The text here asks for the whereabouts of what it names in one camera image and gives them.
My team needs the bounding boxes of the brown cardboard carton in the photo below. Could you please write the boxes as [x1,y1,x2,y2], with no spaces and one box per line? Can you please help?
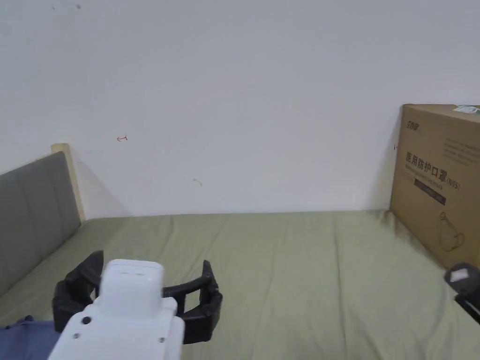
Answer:
[389,103,480,270]

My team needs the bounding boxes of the grey padded headboard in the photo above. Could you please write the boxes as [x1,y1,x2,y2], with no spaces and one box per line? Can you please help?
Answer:
[0,142,88,298]

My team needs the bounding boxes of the bed with pale green sheet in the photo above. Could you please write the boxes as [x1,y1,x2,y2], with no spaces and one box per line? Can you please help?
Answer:
[0,210,480,360]

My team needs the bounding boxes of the dark blue shirt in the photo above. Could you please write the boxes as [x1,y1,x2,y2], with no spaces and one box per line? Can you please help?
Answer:
[0,315,63,360]

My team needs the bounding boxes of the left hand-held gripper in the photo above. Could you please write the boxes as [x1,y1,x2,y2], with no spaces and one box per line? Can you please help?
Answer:
[48,250,224,360]

